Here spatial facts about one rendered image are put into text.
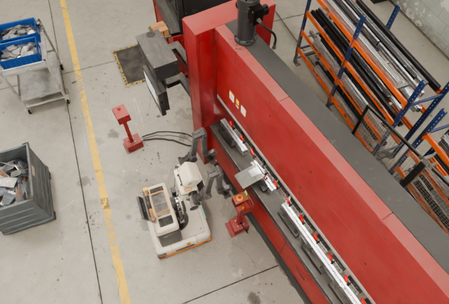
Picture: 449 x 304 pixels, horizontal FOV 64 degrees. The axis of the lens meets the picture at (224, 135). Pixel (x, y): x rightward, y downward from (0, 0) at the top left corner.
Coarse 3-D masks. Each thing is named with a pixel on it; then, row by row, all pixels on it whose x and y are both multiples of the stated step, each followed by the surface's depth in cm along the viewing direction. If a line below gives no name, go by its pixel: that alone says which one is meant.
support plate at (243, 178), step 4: (252, 168) 381; (240, 172) 378; (244, 172) 378; (248, 172) 378; (236, 176) 376; (240, 176) 376; (244, 176) 376; (248, 176) 376; (256, 176) 376; (260, 176) 376; (240, 180) 373; (244, 180) 373; (248, 180) 373; (252, 180) 373; (256, 180) 373; (240, 184) 371; (244, 184) 371; (248, 184) 371
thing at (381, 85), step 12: (312, 12) 511; (324, 12) 509; (324, 24) 495; (336, 36) 479; (348, 60) 462; (360, 60) 453; (384, 60) 459; (360, 72) 446; (372, 72) 447; (372, 84) 435; (384, 84) 439; (384, 96) 425; (408, 96) 422; (420, 108) 414
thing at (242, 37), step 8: (240, 0) 265; (248, 0) 264; (256, 0) 264; (240, 8) 270; (248, 8) 266; (256, 8) 264; (264, 8) 265; (240, 16) 278; (248, 16) 273; (256, 16) 267; (240, 24) 284; (248, 24) 281; (256, 24) 274; (240, 32) 290; (248, 32) 288; (272, 32) 278; (240, 40) 296; (248, 40) 295; (256, 40) 299; (272, 48) 296
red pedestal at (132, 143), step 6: (114, 108) 448; (120, 108) 447; (114, 114) 444; (120, 114) 443; (126, 114) 443; (120, 120) 443; (126, 120) 449; (126, 126) 470; (126, 132) 480; (126, 138) 505; (132, 138) 496; (138, 138) 505; (126, 144) 499; (132, 144) 499; (138, 144) 503; (126, 150) 506; (132, 150) 506
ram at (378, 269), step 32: (224, 64) 330; (224, 96) 368; (256, 96) 300; (256, 128) 331; (288, 128) 274; (288, 160) 300; (320, 192) 274; (320, 224) 299; (352, 224) 252; (352, 256) 273; (384, 256) 233; (384, 288) 251; (416, 288) 217
